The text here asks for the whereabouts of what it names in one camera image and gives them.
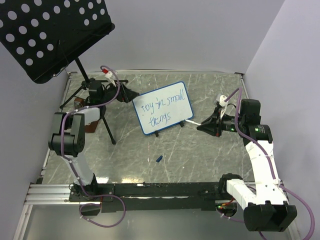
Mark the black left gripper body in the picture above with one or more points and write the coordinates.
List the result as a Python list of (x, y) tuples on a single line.
[(110, 94)]

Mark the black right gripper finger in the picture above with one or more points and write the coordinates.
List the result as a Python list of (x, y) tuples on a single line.
[(212, 131), (213, 118)]

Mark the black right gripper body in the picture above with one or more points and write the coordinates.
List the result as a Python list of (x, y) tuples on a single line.
[(228, 123)]

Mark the white whiteboard marker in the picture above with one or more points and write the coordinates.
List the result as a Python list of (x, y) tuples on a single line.
[(192, 122)]

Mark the blue framed whiteboard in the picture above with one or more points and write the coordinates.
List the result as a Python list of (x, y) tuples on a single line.
[(163, 107)]

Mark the blue marker cap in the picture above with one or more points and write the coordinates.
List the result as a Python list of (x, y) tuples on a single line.
[(159, 159)]

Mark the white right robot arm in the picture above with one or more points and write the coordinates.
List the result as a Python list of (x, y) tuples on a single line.
[(267, 209)]

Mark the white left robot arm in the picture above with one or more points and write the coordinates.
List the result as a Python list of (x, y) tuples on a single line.
[(69, 128)]

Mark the brown wooden metronome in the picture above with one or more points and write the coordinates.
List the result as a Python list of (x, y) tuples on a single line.
[(90, 125)]

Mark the black perforated music stand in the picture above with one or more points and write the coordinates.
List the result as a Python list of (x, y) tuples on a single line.
[(45, 36)]

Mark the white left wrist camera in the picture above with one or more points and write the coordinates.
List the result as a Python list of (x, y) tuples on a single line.
[(109, 76)]

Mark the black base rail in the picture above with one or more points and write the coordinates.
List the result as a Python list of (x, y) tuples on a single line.
[(155, 196)]

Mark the aluminium frame rail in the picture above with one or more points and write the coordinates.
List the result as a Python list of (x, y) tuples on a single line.
[(48, 194)]

